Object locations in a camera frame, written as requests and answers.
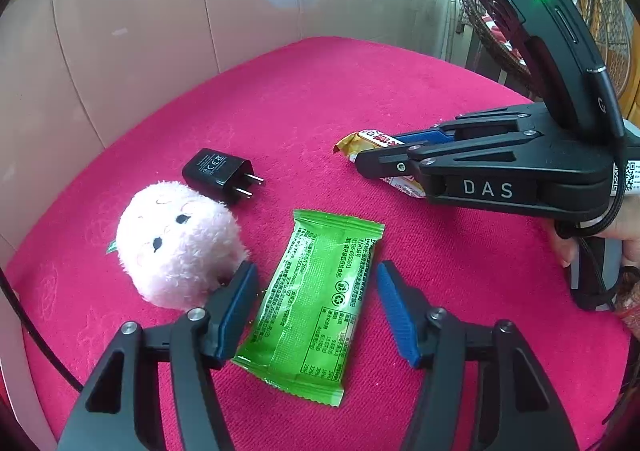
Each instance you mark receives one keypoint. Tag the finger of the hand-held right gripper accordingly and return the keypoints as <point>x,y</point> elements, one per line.
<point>395,158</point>
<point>480,121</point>

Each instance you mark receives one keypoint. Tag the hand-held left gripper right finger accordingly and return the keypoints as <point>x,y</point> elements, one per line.
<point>395,316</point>

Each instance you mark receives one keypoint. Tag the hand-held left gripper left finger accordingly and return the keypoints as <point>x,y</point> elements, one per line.
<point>237,316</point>

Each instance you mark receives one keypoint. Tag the yellow snack packet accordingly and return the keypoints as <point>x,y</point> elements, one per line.
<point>357,141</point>

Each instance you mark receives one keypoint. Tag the green snack packet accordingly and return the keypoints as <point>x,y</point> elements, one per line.
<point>310,311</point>

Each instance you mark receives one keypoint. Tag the person's right hand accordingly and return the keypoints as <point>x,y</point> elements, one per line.
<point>562,243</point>

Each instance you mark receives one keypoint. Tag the pink plush toy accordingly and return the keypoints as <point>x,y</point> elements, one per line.
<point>175,241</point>

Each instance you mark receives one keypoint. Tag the black charger plug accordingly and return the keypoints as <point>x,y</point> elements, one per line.
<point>215,173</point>

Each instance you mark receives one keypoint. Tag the wicker hanging chair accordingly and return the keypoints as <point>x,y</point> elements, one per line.
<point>615,6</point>

